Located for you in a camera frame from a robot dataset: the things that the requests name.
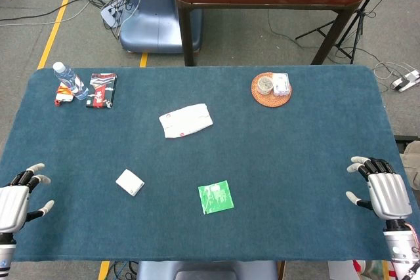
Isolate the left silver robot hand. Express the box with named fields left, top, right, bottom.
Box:
left=0, top=163, right=55, bottom=234

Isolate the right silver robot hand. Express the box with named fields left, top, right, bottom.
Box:
left=345, top=156, right=413, bottom=232

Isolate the small white box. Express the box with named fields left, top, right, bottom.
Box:
left=115, top=169, right=146, bottom=197

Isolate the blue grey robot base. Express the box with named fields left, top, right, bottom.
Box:
left=119, top=0, right=203, bottom=54

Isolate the grey red patterned package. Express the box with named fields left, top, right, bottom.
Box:
left=85, top=73, right=118, bottom=110

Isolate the white power strip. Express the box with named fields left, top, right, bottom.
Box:
left=389, top=69, right=420, bottom=93

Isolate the red white snack packet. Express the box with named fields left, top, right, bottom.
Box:
left=54, top=75, right=87, bottom=107

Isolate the clear plastic water bottle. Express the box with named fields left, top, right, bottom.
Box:
left=52, top=61, right=90, bottom=101

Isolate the small clear packet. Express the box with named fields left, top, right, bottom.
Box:
left=272, top=72, right=292, bottom=96

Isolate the round woven rattan coaster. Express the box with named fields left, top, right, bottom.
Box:
left=251, top=71, right=293, bottom=108

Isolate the round clear lidded jar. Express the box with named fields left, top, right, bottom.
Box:
left=255, top=74, right=274, bottom=95

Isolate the green sachet packet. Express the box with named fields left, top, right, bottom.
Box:
left=198, top=180, right=235, bottom=216

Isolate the black tripod stand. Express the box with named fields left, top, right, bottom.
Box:
left=295, top=0, right=395, bottom=65

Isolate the white paper bag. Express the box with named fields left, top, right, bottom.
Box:
left=158, top=103, right=214, bottom=139

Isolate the blue grey robot chest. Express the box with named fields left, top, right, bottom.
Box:
left=136, top=260, right=279, bottom=280

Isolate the grey power strip with plugs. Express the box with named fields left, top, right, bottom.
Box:
left=100, top=0, right=134, bottom=29

